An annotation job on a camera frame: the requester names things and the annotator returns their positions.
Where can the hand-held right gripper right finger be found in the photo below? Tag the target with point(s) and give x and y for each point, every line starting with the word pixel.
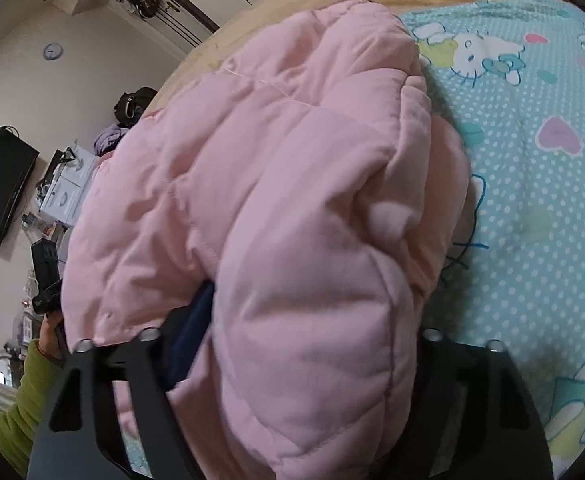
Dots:
pixel 455 377

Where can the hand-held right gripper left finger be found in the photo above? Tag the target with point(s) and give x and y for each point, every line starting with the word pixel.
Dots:
pixel 192 332

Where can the pink padded jacket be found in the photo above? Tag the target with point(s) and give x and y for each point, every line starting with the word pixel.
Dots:
pixel 282 220

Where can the person's left forearm green sleeve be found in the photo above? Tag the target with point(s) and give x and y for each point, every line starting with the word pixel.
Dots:
pixel 20 400

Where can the person's left hand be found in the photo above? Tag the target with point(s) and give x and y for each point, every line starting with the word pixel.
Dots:
pixel 52 337

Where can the cluttered desk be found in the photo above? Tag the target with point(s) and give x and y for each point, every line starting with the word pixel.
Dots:
pixel 35 240

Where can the white drawer cabinet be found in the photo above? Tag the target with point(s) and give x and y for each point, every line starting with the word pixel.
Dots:
pixel 67 185

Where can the purple cloth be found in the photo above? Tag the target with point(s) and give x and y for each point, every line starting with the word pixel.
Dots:
pixel 108 140

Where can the black bag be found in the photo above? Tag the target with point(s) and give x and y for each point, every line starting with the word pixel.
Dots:
pixel 135 102

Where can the cartoon cat printed bed sheet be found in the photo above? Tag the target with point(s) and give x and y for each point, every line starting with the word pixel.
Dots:
pixel 532 170

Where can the dark framed wardrobe niche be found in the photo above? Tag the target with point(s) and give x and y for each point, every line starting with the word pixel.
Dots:
pixel 157 5

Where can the black wall television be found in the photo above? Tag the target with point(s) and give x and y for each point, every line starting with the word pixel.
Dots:
pixel 0 187

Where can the round wall clock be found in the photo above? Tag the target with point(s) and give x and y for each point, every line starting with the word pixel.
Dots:
pixel 52 51

